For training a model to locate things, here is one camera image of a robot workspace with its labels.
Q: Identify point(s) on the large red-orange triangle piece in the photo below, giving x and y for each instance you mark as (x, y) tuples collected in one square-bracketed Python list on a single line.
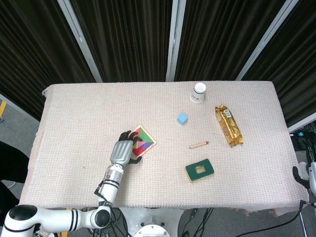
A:
[(138, 131)]

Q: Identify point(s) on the dark fabric object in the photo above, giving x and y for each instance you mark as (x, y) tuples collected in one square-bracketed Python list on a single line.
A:
[(11, 163)]

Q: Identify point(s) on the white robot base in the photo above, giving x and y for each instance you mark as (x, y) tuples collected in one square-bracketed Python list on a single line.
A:
[(155, 222)]

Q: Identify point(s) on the white metal pole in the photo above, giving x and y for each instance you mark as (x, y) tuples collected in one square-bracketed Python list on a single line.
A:
[(304, 221)]

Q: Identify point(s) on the large green triangle piece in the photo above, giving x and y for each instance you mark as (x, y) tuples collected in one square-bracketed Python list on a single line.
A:
[(145, 137)]

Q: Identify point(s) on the upturned white paper cup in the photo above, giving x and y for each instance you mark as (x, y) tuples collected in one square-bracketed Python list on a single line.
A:
[(197, 95)]

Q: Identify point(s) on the grey partition base rail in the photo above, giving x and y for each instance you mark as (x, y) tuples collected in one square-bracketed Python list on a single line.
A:
[(19, 105), (302, 122)]

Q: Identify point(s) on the wooden stick with red tip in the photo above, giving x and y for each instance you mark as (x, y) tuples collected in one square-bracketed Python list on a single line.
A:
[(198, 145)]

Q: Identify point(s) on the yellow block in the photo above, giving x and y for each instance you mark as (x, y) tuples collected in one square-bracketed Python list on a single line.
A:
[(136, 143)]

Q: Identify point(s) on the black curtain panel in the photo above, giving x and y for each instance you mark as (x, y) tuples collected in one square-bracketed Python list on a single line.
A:
[(296, 74), (222, 39), (29, 54), (123, 39)]

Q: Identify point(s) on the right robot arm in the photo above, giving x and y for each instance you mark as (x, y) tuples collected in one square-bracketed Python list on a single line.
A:
[(313, 177)]

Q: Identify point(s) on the purple parallelogram piece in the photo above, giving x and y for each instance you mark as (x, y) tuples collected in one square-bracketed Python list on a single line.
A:
[(148, 145)]

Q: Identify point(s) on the light blue cube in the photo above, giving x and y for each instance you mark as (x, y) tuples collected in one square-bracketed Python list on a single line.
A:
[(182, 119)]

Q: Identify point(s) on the gold foil snack package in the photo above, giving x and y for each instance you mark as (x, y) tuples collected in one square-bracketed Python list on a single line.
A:
[(228, 126)]

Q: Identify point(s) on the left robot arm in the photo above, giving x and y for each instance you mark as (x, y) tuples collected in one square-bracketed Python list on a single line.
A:
[(108, 186)]

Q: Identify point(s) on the grey metal partition post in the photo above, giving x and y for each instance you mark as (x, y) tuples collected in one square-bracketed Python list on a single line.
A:
[(267, 39), (175, 39), (79, 39)]

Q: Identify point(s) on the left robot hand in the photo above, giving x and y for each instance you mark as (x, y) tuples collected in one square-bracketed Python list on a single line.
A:
[(121, 151)]

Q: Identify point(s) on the green yellow sponge with hole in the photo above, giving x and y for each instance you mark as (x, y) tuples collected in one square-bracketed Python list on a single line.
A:
[(192, 171)]

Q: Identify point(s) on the beige woven tablecloth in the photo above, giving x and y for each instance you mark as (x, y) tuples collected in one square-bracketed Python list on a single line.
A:
[(81, 118)]

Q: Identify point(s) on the wooden tangram puzzle tray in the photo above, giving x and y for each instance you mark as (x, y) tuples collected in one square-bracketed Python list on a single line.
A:
[(153, 144)]

